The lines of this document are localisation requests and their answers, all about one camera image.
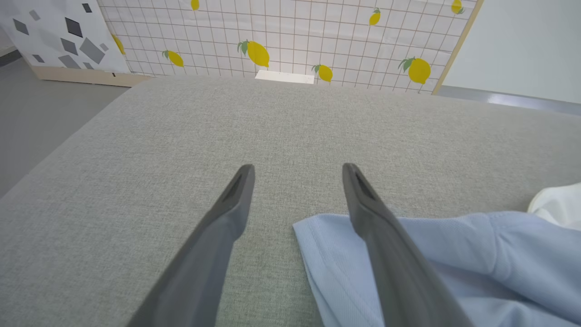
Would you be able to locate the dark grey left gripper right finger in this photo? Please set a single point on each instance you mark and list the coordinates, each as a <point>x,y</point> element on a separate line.
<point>395,263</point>

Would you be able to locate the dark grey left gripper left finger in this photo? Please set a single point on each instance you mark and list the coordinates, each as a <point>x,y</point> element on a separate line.
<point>204,259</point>

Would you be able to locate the light blue and white shirt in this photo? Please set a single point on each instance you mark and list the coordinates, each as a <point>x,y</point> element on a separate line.
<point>476,259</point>

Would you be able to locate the grey fabric sofa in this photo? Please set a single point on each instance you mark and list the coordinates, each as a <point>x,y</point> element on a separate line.
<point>181,136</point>

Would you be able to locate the white box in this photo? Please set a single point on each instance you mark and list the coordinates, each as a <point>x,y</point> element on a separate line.
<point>284,77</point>

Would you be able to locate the lemon print partition screen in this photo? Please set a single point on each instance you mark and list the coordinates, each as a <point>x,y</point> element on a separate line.
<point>290,32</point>

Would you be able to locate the grey geometric print partition screen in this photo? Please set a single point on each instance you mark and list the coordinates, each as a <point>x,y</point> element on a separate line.
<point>59,36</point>

